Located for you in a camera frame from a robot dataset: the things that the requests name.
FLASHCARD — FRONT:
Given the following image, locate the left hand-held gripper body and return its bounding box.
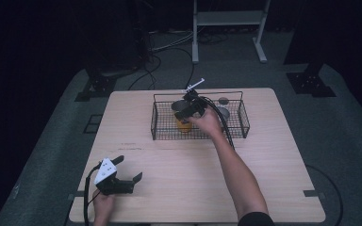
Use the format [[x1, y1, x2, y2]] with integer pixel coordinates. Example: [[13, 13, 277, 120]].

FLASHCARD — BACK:
[[92, 157, 137, 197]]

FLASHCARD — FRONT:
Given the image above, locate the grey metal cup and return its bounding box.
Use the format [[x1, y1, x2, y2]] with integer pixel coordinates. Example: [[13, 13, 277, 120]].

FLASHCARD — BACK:
[[216, 106, 232, 122]]

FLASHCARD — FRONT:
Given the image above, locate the person's left hand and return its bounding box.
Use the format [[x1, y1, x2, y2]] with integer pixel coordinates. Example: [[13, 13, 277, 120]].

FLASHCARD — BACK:
[[91, 188, 116, 226]]

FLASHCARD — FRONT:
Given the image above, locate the black wire basket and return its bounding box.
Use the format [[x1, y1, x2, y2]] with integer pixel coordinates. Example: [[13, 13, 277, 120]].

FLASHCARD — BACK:
[[150, 90, 251, 141]]

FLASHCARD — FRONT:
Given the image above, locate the yellow cup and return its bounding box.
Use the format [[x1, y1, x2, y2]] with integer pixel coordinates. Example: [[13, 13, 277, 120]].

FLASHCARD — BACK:
[[171, 99, 193, 134]]

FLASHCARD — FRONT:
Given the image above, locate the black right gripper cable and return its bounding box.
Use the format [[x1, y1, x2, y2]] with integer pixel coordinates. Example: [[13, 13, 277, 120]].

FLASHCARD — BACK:
[[200, 95, 236, 151]]

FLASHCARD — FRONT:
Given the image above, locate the white metal stand frame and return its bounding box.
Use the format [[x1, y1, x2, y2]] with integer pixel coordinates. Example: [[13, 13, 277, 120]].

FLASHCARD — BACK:
[[191, 0, 272, 65]]

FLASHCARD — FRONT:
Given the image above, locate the black tape floor marking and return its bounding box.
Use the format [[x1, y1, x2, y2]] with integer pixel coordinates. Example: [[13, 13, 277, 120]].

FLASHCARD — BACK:
[[82, 114, 104, 135]]

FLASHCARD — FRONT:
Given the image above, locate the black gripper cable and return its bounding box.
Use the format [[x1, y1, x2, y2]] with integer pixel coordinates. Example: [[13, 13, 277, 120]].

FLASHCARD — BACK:
[[82, 161, 104, 226], [200, 95, 236, 151]]

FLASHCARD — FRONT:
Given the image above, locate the black floor cable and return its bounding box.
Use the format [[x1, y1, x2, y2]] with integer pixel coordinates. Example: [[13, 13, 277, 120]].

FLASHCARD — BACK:
[[305, 164, 344, 226], [126, 46, 196, 92]]

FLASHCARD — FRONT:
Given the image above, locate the white floor cable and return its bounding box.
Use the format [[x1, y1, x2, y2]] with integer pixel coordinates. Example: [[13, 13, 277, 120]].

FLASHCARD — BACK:
[[150, 29, 196, 54]]

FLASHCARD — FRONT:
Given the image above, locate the person's right hand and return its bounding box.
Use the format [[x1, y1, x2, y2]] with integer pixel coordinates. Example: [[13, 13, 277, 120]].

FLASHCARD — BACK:
[[187, 107, 224, 139]]

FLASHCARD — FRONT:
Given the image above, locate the black stand base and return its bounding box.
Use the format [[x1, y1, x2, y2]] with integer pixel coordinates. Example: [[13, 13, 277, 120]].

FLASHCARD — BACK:
[[74, 67, 140, 103], [286, 59, 337, 98]]

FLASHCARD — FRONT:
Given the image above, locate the black sleeve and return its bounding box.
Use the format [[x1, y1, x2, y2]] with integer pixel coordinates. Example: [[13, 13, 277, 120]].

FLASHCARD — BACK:
[[237, 211, 276, 226]]

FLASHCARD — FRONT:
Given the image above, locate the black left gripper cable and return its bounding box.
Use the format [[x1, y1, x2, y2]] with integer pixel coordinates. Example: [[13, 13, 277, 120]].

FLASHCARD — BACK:
[[82, 161, 104, 226]]

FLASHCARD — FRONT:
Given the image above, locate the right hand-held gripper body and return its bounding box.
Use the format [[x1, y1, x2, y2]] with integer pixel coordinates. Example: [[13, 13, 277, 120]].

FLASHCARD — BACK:
[[181, 77, 209, 119]]

